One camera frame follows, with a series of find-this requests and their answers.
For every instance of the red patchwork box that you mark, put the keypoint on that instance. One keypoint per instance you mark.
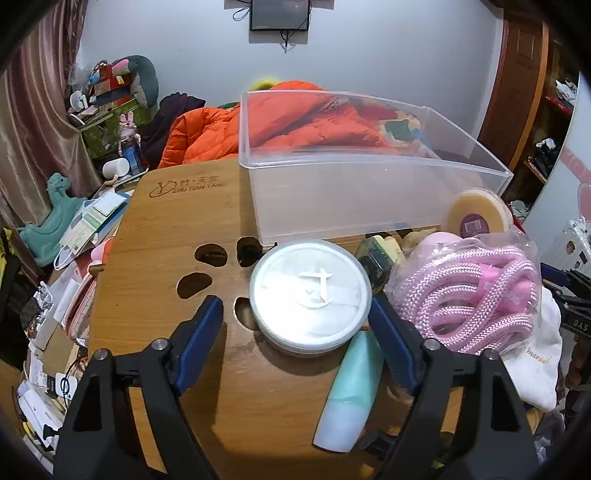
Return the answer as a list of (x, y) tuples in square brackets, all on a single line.
[(111, 83)]

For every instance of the white cloth bag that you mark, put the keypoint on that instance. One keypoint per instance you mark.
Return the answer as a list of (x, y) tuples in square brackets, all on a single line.
[(540, 369)]

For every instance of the white cup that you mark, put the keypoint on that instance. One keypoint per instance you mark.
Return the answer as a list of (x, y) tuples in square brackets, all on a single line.
[(115, 168)]

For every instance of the green packet black flower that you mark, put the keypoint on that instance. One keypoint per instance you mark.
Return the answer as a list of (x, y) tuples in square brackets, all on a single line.
[(376, 267)]

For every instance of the colourful patchwork blanket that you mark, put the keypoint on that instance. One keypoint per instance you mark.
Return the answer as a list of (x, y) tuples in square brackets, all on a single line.
[(397, 127)]

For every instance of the dark purple cloth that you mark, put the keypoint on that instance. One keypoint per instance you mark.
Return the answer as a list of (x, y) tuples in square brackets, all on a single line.
[(161, 124)]

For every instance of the pink plastic item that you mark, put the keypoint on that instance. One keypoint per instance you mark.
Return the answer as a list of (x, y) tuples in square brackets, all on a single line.
[(99, 256)]

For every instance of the pink round handheld fan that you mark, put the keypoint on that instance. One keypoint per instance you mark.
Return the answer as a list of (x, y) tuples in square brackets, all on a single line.
[(438, 240)]

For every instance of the clear plastic storage box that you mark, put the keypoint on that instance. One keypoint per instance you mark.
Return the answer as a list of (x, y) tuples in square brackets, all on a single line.
[(346, 198)]

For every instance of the white device box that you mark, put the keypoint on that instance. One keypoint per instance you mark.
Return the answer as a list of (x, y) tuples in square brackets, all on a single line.
[(62, 385)]

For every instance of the small white desk fan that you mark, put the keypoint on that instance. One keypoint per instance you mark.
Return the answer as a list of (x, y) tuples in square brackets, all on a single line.
[(77, 99)]

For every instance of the wooden desktop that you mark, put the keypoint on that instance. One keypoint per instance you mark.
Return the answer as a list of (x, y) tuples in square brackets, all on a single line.
[(184, 221)]

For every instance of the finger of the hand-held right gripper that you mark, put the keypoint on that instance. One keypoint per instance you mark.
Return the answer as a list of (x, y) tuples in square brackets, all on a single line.
[(554, 273), (572, 299)]

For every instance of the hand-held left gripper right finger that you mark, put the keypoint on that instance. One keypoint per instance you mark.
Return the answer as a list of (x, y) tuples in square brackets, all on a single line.
[(392, 341)]

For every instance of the grey plush cushion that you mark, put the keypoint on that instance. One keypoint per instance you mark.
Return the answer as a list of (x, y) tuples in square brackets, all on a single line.
[(145, 83)]

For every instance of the small wall monitor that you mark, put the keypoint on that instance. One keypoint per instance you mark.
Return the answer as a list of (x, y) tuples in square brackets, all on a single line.
[(279, 14)]

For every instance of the green patterned storage box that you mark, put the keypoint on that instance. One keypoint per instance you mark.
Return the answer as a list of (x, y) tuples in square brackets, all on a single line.
[(99, 141)]

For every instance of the teal tube bottle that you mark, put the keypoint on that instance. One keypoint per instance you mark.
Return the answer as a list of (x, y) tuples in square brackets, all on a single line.
[(346, 406)]

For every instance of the pile of papers and books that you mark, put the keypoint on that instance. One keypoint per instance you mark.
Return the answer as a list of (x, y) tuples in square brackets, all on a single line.
[(99, 212)]

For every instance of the teal dinosaur plush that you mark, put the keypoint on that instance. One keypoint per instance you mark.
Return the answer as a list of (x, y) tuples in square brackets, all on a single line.
[(51, 221)]

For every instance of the orange puffer jacket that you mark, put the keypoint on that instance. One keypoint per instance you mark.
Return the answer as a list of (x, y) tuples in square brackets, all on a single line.
[(203, 134)]

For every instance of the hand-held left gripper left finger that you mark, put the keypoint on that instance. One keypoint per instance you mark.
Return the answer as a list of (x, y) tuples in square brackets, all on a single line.
[(205, 330)]

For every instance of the white round lidded container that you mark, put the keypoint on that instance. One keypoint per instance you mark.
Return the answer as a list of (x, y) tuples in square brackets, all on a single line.
[(295, 318)]

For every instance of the striped pink curtain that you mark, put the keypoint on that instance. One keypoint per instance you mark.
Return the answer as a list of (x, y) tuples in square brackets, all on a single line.
[(32, 115)]

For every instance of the wooden shelf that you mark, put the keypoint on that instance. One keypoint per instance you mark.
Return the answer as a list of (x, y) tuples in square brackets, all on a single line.
[(549, 157)]

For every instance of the white wardrobe door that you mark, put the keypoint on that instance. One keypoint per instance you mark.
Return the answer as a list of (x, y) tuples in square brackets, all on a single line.
[(568, 184)]

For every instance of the wooden door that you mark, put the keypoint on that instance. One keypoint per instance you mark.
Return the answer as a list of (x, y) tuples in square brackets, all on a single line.
[(512, 92)]

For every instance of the black clip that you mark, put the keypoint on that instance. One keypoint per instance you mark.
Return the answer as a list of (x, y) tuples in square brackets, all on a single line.
[(376, 445)]

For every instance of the beige round jar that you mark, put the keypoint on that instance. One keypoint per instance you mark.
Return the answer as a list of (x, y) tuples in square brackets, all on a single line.
[(461, 207)]

